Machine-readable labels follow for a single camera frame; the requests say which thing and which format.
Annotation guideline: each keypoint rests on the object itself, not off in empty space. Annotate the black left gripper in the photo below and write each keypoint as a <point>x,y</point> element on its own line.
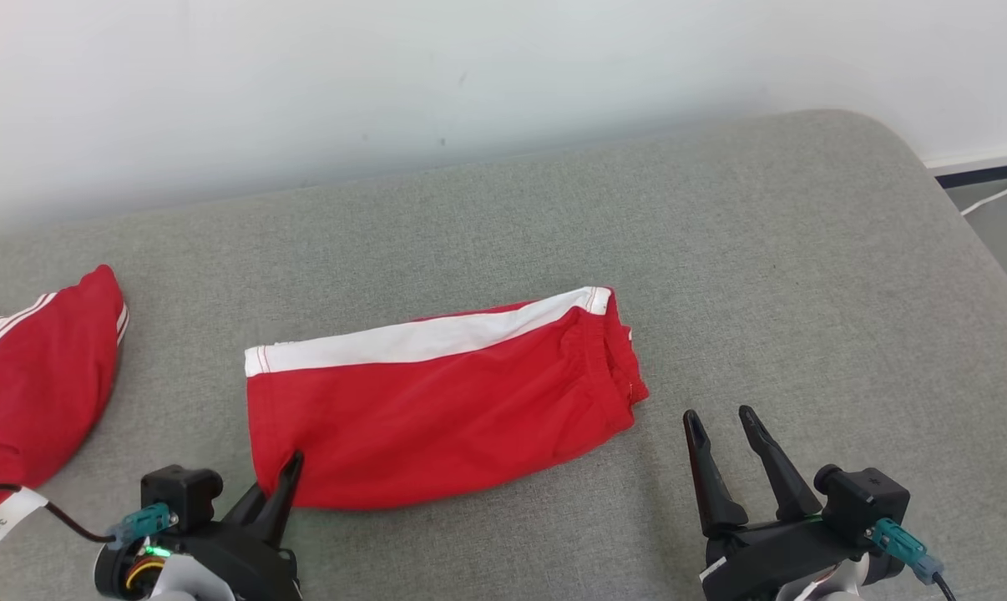
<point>245,563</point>

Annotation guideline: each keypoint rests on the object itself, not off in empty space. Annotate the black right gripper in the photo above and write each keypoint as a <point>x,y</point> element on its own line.
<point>771,559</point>

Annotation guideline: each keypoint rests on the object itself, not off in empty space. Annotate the red shorts with white stripe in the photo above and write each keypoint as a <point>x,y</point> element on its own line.
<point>437,417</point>

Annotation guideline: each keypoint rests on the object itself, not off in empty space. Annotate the red shirt with white sleeves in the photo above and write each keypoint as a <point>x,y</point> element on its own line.
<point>27,384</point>

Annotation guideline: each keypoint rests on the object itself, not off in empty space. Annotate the black baseboard strip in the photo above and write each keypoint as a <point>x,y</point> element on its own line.
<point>988,174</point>

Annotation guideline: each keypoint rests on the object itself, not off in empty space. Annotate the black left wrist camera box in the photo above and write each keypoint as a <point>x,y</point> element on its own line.
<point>182,492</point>

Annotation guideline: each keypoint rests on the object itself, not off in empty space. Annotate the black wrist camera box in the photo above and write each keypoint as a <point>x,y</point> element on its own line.
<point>182,492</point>
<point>867,501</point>

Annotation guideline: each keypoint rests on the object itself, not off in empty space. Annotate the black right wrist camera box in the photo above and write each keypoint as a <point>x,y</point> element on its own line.
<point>867,501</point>

